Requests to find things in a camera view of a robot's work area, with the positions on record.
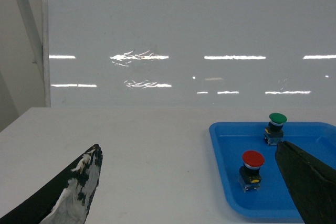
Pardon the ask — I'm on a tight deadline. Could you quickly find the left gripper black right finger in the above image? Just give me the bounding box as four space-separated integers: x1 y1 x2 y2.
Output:
275 141 335 223

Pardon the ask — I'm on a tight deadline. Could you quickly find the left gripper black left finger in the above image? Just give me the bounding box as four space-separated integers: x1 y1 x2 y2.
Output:
1 144 103 223

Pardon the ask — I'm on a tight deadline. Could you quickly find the red mushroom push button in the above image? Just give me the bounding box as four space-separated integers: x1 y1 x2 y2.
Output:
238 150 265 192

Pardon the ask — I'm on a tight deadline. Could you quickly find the blue plastic tray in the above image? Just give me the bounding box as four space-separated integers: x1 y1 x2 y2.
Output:
209 122 335 220

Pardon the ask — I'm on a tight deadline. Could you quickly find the green mushroom push button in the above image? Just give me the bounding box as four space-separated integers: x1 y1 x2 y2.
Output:
264 112 287 146

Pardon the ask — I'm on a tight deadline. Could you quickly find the white glossy whiteboard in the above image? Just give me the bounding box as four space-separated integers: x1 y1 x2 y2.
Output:
46 0 335 107

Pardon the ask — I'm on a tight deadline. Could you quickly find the whiteboard support leg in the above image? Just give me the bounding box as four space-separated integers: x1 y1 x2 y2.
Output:
16 0 44 80

